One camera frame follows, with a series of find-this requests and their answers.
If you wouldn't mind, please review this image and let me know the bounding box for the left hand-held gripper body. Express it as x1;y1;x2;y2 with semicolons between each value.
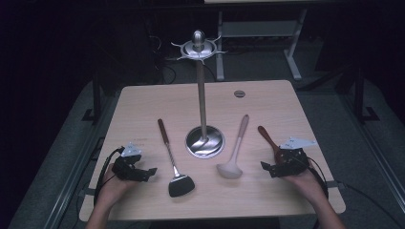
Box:
111;142;151;182

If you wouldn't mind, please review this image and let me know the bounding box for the person's right hand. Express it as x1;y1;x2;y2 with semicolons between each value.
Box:
282;166;328;205

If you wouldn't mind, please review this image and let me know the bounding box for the beige ladle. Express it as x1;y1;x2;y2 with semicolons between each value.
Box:
216;114;250;180

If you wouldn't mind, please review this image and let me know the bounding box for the steel utensil stand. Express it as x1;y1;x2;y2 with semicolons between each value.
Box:
171;29;227;159

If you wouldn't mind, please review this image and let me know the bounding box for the black metal stand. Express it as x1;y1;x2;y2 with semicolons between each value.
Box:
352;63;381;124
81;72;103;124

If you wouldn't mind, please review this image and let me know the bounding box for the thin dark floor cable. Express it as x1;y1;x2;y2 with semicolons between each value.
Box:
342;182;397;229

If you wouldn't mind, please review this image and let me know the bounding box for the black spatula with brown handle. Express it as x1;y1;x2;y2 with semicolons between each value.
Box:
157;117;196;198

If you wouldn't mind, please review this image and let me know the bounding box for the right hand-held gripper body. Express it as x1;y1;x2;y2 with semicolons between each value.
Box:
269;136;317;178

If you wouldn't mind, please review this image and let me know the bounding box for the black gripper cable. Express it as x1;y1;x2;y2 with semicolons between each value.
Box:
93;146;126;208
306;156;330;198

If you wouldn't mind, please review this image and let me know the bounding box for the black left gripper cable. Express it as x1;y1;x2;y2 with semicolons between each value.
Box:
93;146;126;208

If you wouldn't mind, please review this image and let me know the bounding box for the brown wooden spoon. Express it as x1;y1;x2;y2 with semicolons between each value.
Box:
257;125;288;165

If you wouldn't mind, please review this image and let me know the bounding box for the white desk frame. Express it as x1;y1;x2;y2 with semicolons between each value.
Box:
203;0;319;82

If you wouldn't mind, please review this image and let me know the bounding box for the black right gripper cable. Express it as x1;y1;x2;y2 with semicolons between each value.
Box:
306;156;330;198

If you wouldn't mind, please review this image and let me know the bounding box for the aluminium floor rail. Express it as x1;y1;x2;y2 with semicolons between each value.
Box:
337;94;405;206
51;94;117;229

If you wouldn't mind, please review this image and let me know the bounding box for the person's left hand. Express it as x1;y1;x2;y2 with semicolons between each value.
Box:
96;163;139;208

